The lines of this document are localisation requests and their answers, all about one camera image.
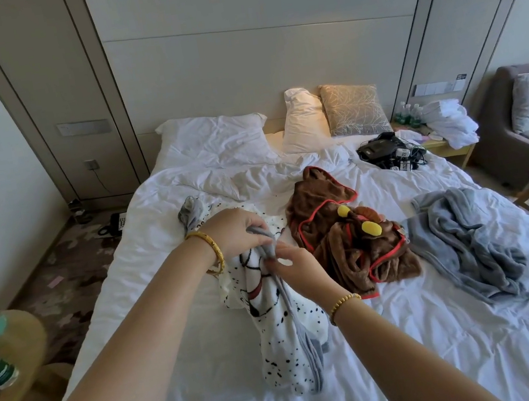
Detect person's left hand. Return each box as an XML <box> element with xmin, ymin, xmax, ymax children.
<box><xmin>195</xmin><ymin>203</ymin><xmax>280</xmax><ymax>268</ymax></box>

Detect person's right hand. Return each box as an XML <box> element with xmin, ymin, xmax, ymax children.
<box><xmin>261</xmin><ymin>234</ymin><xmax>347</xmax><ymax>315</ymax></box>

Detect white spotted fleece garment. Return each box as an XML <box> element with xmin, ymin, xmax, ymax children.
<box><xmin>175</xmin><ymin>177</ymin><xmax>340</xmax><ymax>401</ymax></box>

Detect person's right forearm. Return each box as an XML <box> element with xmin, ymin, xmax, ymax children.
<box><xmin>330</xmin><ymin>277</ymin><xmax>508</xmax><ymax>401</ymax></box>

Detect person's left forearm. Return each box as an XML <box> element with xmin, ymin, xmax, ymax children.
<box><xmin>0</xmin><ymin>233</ymin><xmax>242</xmax><ymax>401</ymax></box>

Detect gold bangle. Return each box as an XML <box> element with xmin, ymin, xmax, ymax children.
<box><xmin>184</xmin><ymin>228</ymin><xmax>228</xmax><ymax>278</ymax></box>

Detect brown fleece garment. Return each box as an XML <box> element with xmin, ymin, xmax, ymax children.
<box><xmin>278</xmin><ymin>151</ymin><xmax>428</xmax><ymax>311</ymax></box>

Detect flat white pillow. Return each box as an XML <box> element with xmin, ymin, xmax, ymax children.
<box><xmin>153</xmin><ymin>103</ymin><xmax>282</xmax><ymax>183</ymax></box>

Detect bed with white duvet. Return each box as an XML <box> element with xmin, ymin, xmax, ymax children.
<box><xmin>18</xmin><ymin>62</ymin><xmax>529</xmax><ymax>401</ymax></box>

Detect plump white pillow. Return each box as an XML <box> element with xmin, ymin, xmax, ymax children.
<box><xmin>273</xmin><ymin>82</ymin><xmax>335</xmax><ymax>157</ymax></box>

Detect black desk telephone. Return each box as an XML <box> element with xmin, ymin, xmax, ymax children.
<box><xmin>95</xmin><ymin>210</ymin><xmax>133</xmax><ymax>241</ymax></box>

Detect beige patterned cushion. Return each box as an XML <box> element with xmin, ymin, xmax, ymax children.
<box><xmin>318</xmin><ymin>75</ymin><xmax>394</xmax><ymax>143</ymax></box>

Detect grey fleece garment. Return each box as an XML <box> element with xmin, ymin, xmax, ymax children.
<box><xmin>401</xmin><ymin>178</ymin><xmax>529</xmax><ymax>317</ymax></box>

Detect black shoes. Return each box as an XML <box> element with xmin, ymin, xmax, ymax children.
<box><xmin>66</xmin><ymin>196</ymin><xmax>94</xmax><ymax>227</ymax></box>

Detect light wooden nightstand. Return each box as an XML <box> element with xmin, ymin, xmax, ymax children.
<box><xmin>390</xmin><ymin>109</ymin><xmax>483</xmax><ymax>180</ymax></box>

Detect grey upholstered headboard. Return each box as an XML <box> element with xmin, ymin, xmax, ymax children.
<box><xmin>82</xmin><ymin>0</ymin><xmax>464</xmax><ymax>179</ymax></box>

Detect pile of white bathrobes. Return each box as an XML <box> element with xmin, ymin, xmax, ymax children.
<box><xmin>417</xmin><ymin>94</ymin><xmax>483</xmax><ymax>156</ymax></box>

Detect grey armchair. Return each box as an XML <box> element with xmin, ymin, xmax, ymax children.
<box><xmin>457</xmin><ymin>61</ymin><xmax>529</xmax><ymax>198</ymax></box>

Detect gold bead bracelet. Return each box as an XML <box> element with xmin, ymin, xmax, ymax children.
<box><xmin>325</xmin><ymin>292</ymin><xmax>366</xmax><ymax>327</ymax></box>

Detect black electronic devices with cables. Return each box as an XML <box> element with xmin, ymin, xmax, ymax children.
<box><xmin>354</xmin><ymin>126</ymin><xmax>433</xmax><ymax>179</ymax></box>

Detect black power cable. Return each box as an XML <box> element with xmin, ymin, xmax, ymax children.
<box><xmin>89</xmin><ymin>165</ymin><xmax>112</xmax><ymax>199</ymax></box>

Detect grey wall switch panel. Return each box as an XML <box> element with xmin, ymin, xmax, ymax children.
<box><xmin>56</xmin><ymin>115</ymin><xmax>112</xmax><ymax>141</ymax></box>

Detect white bedside switch panel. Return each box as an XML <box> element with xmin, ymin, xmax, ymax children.
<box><xmin>409</xmin><ymin>74</ymin><xmax>471</xmax><ymax>100</ymax></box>

